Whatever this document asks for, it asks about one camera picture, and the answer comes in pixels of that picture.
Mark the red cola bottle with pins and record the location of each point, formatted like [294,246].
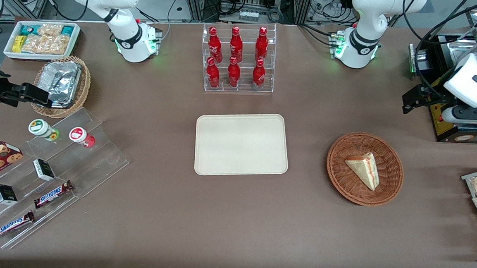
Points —
[261,44]
[258,75]
[215,45]
[213,74]
[234,73]
[236,44]

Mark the silver foil container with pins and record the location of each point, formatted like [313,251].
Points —
[61,81]

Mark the brown round wicker basket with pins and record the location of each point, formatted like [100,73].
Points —
[389,176]

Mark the green lidded cup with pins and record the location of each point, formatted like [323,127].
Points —
[40,127]

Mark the small clear cracker bag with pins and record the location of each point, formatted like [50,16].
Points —
[50,29]

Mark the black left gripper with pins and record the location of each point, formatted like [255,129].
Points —
[434,95]

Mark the snickers bar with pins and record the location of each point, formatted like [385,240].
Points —
[52,194]
[11,225]

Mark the aluminium frame rack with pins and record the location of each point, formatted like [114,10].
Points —
[197,1]

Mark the triangular sandwich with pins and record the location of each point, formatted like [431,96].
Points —
[364,170]

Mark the beige plastic tray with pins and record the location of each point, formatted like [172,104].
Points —
[242,144]

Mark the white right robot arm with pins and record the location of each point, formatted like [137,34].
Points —
[124,2]

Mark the black food warmer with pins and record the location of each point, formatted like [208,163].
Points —
[440,125]

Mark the clear acrylic bottle rack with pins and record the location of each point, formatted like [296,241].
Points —
[248,31]

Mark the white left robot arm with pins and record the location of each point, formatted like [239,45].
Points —
[370,17]

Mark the small black box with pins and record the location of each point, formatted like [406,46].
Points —
[43,169]
[5,194]

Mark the clear acrylic stepped display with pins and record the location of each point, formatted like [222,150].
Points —
[96,158]

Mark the large clear cracker bag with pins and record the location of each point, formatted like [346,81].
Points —
[47,44]

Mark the light wicker basket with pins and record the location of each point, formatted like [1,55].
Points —
[85,87]

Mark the white power strip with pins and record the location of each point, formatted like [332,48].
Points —
[248,15]

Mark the red lidded cup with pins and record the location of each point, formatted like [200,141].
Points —
[79,135]

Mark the white rectangular snack bin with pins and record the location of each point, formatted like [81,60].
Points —
[9,51]

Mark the teal snack packet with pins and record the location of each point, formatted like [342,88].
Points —
[29,29]

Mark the steel warmer pan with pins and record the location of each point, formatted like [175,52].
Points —
[459,50]

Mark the yellow snack packet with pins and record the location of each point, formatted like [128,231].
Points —
[18,44]

